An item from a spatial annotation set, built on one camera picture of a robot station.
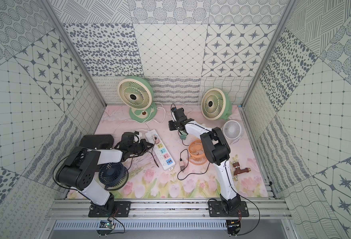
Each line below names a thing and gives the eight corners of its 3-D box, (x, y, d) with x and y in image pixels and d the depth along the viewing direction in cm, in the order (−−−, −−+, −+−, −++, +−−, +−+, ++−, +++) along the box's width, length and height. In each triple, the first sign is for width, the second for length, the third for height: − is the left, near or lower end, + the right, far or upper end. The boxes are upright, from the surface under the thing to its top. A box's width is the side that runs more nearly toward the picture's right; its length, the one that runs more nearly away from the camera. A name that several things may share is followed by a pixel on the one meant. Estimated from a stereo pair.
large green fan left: (127, 122, 111) (111, 88, 86) (130, 110, 119) (117, 75, 94) (155, 122, 111) (147, 88, 86) (156, 110, 119) (150, 75, 94)
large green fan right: (213, 127, 108) (218, 109, 93) (197, 107, 121) (199, 88, 106) (227, 121, 112) (235, 102, 96) (210, 102, 125) (214, 83, 109)
